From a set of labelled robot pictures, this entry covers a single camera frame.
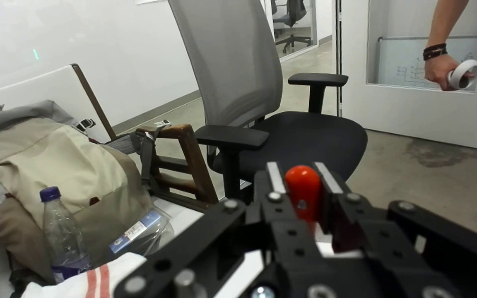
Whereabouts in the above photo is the person's forearm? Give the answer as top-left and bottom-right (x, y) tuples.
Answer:
(426, 0), (470, 52)

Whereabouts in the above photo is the person's hand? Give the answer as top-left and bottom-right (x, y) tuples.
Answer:
(422, 52), (464, 92)

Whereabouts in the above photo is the grey mesh office chair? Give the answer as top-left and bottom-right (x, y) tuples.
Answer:
(167, 0), (369, 203)

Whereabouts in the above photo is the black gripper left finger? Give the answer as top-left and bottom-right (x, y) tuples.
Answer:
(252, 160), (293, 221)

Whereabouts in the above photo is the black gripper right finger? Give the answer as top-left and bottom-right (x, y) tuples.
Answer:
(313, 160), (369, 253)

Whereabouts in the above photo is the dark wooden frame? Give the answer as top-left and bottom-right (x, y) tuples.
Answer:
(134, 122), (222, 214)

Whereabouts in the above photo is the white ring controller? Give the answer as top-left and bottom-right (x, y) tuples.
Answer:
(445, 57), (477, 92)

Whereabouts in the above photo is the black office chair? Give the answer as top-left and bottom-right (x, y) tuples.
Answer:
(270, 0), (313, 54)

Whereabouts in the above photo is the beige backpack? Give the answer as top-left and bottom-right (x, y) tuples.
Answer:
(0, 99), (156, 281)

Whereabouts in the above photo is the plastic water bottle blue cap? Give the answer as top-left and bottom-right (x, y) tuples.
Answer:
(38, 185), (93, 282)

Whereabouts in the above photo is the black wristband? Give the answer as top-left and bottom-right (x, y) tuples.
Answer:
(421, 41), (449, 62)

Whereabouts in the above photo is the white towel with red stripes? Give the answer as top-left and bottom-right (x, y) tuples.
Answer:
(21, 251), (149, 298)

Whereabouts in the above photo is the clear plastic bag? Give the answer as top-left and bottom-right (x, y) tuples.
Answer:
(108, 201), (177, 257)

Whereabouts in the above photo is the frosted glass whiteboard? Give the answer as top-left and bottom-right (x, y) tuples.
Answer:
(374, 34), (477, 87)

